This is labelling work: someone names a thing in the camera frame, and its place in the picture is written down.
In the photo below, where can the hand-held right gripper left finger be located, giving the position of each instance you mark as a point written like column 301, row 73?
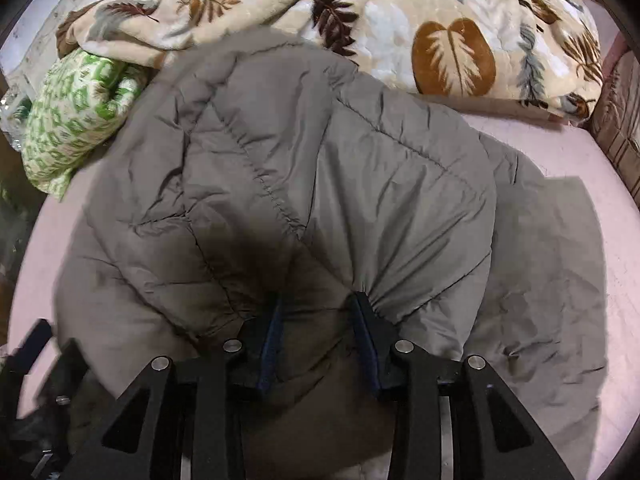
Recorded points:
column 270, row 340

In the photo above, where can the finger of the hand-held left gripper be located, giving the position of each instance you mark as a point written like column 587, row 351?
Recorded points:
column 32, row 345
column 62, row 390

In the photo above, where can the pink checked bed sheet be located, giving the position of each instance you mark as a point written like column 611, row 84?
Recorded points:
column 565, row 150

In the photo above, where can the grey puffer jacket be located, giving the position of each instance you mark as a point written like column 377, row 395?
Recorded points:
column 300, row 160

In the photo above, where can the leaf print blanket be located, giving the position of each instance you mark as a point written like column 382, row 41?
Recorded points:
column 450, row 10

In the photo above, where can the green checked pillow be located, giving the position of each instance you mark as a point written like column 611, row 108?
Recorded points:
column 75, row 110

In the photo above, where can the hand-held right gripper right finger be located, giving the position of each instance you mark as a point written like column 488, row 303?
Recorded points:
column 367, row 345

